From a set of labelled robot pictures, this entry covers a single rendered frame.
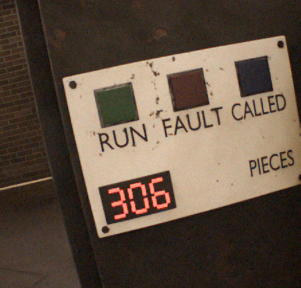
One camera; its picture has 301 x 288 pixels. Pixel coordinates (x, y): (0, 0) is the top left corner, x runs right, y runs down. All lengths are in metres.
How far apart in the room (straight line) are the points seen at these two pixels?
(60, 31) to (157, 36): 0.11
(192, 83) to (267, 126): 0.11
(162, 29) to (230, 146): 0.15
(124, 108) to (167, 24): 0.11
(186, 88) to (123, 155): 0.10
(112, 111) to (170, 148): 0.08
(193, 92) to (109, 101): 0.09
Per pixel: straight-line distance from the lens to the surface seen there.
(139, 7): 0.55
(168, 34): 0.56
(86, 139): 0.52
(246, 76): 0.56
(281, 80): 0.58
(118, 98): 0.52
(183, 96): 0.53
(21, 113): 6.51
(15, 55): 6.52
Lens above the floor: 1.24
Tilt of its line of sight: 9 degrees down
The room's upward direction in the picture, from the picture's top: 12 degrees counter-clockwise
